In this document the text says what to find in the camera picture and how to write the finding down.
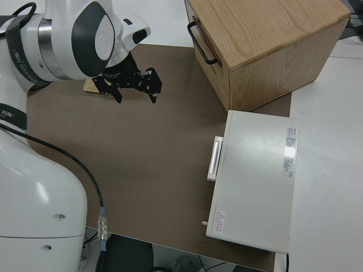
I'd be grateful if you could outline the small wooden block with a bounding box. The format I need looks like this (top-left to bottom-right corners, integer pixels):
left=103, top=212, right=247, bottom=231
left=83, top=79, right=100, bottom=94

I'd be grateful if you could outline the dark background equipment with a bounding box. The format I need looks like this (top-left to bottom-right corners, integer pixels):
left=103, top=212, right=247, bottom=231
left=339, top=0, right=363, bottom=44

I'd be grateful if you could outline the brown table mat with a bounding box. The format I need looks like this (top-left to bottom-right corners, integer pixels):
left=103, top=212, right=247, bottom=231
left=25, top=44, right=293, bottom=272

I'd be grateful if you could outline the black cabinet drawer handle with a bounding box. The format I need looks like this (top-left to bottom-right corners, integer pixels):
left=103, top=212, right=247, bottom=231
left=187, top=22, right=220, bottom=66

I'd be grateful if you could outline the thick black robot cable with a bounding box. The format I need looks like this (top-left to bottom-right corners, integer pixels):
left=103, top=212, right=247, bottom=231
left=0, top=121, right=110, bottom=272

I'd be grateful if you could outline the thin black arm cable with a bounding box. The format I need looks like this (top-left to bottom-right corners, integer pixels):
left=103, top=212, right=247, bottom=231
left=0, top=2, right=37, bottom=36

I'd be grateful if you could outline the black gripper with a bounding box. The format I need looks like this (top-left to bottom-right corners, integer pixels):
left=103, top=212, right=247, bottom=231
left=92, top=61, right=163, bottom=105

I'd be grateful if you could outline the cream toaster oven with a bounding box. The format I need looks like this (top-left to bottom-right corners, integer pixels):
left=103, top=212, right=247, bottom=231
left=201, top=109, right=301, bottom=254

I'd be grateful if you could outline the cream oven door handle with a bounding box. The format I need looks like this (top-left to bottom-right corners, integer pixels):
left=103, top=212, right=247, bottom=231
left=206, top=136, right=225, bottom=182

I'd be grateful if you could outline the wooden drawer cabinet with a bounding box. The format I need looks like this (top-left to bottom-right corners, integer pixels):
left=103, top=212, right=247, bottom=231
left=185, top=0, right=351, bottom=113

